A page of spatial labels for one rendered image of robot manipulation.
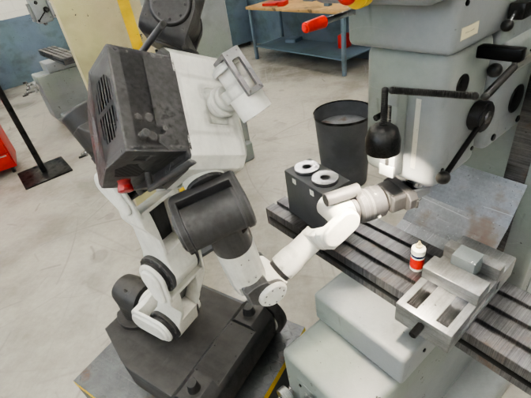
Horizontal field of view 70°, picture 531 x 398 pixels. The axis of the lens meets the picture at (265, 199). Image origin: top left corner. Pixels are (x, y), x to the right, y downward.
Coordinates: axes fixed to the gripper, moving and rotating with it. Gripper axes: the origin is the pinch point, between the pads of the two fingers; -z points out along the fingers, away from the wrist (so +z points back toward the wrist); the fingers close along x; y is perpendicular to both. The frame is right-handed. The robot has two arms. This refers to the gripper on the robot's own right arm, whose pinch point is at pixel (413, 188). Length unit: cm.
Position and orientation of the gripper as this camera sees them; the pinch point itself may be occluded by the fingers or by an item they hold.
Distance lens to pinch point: 110.6
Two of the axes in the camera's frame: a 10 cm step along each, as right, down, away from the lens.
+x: -3.5, -5.0, 7.9
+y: 1.3, 8.1, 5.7
